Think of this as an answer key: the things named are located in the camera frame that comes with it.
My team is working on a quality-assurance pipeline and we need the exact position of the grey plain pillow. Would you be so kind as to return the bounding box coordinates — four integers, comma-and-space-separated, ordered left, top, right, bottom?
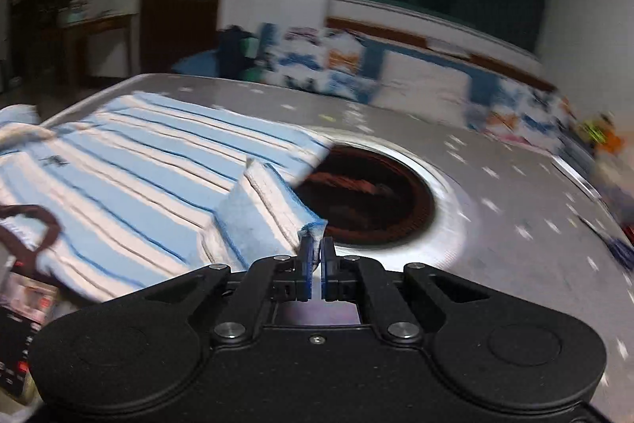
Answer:
372, 52, 471, 126

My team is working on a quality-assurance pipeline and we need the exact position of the wooden side table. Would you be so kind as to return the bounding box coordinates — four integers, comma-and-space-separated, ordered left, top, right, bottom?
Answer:
59, 14, 136, 90

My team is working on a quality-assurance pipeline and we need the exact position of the blue white striped garment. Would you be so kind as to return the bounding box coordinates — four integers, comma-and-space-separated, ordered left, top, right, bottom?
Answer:
1, 92, 332, 302

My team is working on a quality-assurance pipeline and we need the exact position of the round induction cooker in table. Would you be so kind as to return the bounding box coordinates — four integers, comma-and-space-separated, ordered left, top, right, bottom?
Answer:
293, 145, 436, 248

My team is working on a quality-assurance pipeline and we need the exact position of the smartphone with lit screen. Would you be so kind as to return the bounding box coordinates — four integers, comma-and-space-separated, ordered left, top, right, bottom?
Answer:
0, 256, 59, 405

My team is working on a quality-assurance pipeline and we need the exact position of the plush toy yellow orange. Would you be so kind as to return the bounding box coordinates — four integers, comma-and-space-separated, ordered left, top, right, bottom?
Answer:
576, 113, 624, 156

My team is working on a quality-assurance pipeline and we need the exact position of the right butterfly print pillow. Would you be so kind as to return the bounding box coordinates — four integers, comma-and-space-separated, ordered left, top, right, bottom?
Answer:
464, 75, 575, 155

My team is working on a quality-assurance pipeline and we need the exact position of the left butterfly print pillow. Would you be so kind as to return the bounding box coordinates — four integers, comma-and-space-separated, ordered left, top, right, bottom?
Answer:
256, 23, 379, 104

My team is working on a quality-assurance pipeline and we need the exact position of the blue cushioned bench sofa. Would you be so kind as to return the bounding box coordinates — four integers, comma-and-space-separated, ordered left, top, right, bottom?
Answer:
171, 23, 573, 155

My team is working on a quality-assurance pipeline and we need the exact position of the butterfly print pillow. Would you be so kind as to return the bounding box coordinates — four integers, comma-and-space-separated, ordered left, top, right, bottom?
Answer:
256, 23, 379, 104
464, 75, 575, 155

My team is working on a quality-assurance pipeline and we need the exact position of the grey star pattern table cover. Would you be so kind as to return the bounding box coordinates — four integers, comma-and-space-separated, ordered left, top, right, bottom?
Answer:
48, 74, 633, 422

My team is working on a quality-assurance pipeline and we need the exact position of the dark backpack on bench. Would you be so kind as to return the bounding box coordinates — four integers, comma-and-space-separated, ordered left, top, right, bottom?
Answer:
216, 26, 260, 80

